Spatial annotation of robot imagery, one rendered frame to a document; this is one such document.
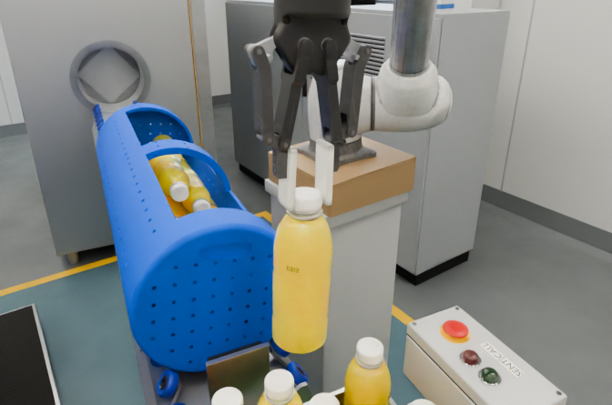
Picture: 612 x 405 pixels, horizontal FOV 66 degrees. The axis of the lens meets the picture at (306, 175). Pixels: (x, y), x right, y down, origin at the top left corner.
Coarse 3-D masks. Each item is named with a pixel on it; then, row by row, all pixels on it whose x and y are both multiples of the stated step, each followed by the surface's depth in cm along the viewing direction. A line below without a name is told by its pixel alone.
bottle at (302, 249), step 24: (288, 216) 53; (312, 216) 51; (288, 240) 51; (312, 240) 51; (288, 264) 52; (312, 264) 52; (288, 288) 53; (312, 288) 53; (288, 312) 54; (312, 312) 54; (288, 336) 55; (312, 336) 55
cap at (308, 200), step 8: (296, 192) 52; (304, 192) 52; (312, 192) 52; (320, 192) 52; (296, 200) 51; (304, 200) 50; (312, 200) 51; (320, 200) 51; (296, 208) 51; (304, 208) 51; (312, 208) 51; (320, 208) 52
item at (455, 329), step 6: (444, 324) 70; (450, 324) 70; (456, 324) 70; (462, 324) 70; (444, 330) 69; (450, 330) 68; (456, 330) 68; (462, 330) 68; (468, 330) 69; (456, 336) 68; (462, 336) 68
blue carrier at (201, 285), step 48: (144, 144) 149; (192, 144) 114; (144, 192) 89; (144, 240) 76; (192, 240) 71; (240, 240) 75; (144, 288) 70; (192, 288) 74; (240, 288) 78; (144, 336) 73; (192, 336) 77; (240, 336) 82
